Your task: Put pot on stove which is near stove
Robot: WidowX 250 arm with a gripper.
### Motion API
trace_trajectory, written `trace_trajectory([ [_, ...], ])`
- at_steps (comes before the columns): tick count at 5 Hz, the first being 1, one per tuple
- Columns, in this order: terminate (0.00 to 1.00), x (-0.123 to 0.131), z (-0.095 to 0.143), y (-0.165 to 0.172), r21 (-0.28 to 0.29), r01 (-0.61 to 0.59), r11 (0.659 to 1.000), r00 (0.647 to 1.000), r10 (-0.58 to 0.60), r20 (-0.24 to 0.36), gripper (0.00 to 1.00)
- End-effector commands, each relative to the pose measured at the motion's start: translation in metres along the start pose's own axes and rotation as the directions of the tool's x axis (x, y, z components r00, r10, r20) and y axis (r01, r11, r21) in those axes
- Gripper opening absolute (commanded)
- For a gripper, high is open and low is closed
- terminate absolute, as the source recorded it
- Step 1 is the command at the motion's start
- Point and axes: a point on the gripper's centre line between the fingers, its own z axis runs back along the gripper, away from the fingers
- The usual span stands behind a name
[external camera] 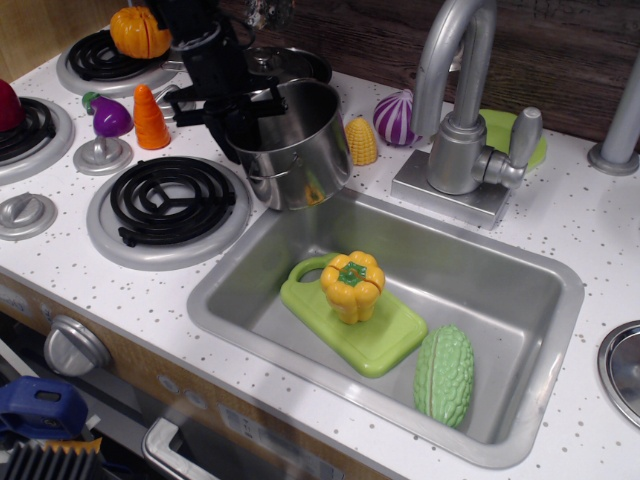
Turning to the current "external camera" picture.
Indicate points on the purple striped toy onion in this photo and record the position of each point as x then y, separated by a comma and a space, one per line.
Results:
392, 119

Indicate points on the hanging speckled object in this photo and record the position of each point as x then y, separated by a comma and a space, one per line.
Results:
269, 14

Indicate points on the silver stove knob upper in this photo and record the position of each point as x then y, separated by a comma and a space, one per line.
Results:
102, 156

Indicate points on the silver toy faucet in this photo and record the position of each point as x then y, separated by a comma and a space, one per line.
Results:
462, 176

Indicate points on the black ribbed block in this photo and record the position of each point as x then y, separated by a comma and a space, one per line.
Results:
57, 460

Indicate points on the silver round bowl rim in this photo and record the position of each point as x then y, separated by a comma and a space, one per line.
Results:
618, 368

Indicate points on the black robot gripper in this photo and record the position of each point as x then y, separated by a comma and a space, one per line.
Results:
222, 87

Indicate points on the blue plastic clamp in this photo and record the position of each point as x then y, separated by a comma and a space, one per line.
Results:
38, 408

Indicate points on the silver stove knob lower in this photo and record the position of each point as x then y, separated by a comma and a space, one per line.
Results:
26, 216

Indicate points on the green plastic cutting board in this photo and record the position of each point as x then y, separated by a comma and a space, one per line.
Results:
372, 347

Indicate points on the silver stove knob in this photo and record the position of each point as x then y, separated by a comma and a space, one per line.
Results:
26, 216
102, 156

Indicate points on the front left stove burner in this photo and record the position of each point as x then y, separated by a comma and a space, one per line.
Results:
39, 141

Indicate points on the silver post with base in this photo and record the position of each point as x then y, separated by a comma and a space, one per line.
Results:
617, 155

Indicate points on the red toy vegetable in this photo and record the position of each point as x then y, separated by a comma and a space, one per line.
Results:
12, 113

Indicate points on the front right black stove burner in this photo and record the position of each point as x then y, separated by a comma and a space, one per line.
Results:
168, 213

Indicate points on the tall stainless steel pot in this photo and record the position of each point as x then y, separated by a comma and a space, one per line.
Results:
304, 158

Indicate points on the silver metal sink basin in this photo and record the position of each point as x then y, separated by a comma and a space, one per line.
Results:
518, 309

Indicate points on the green plastic plate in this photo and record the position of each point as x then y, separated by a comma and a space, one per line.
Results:
499, 125

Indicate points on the orange toy pumpkin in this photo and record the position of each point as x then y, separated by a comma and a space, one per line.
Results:
136, 34

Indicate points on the yellow toy corn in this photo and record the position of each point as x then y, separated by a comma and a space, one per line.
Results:
361, 141

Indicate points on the green toy bitter gourd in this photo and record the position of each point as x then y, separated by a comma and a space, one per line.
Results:
444, 376

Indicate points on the orange toy carrot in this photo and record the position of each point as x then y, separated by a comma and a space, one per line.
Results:
151, 130

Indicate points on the silver oven dial knob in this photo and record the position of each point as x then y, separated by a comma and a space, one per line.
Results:
72, 349

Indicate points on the steel saucepan with lid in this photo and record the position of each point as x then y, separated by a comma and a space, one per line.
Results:
268, 64

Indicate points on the purple toy eggplant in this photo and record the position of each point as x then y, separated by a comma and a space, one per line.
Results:
110, 118

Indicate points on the yellow toy bell pepper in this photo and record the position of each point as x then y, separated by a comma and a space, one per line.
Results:
352, 285

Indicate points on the silver oven door handle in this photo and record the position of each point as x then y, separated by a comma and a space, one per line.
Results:
187, 450

